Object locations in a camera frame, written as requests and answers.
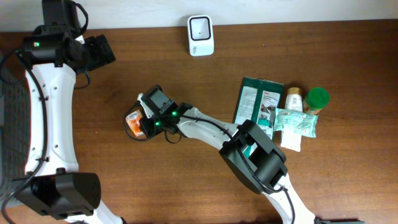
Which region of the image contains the orange tissue pack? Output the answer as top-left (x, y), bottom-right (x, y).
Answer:
top-left (125, 110), bottom-right (144, 137)

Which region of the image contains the green white package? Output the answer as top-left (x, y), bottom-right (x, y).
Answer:
top-left (233, 77), bottom-right (284, 140)

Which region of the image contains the white tube with tan cap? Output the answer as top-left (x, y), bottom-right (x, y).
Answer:
top-left (279, 86), bottom-right (304, 153)

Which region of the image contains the mint green small packet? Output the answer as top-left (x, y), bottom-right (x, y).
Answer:
top-left (274, 108), bottom-right (318, 138)

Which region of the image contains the green lid jar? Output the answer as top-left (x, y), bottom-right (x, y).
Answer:
top-left (303, 87), bottom-right (330, 115)

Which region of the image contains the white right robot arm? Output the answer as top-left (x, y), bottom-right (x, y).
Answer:
top-left (137, 90), bottom-right (317, 223)

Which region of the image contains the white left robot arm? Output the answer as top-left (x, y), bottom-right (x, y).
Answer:
top-left (13, 26), bottom-right (123, 223)

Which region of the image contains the white barcode scanner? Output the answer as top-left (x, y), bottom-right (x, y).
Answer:
top-left (187, 15), bottom-right (215, 57)

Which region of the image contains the grey plastic mesh basket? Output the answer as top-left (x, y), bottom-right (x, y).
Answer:
top-left (1, 52), bottom-right (30, 202)

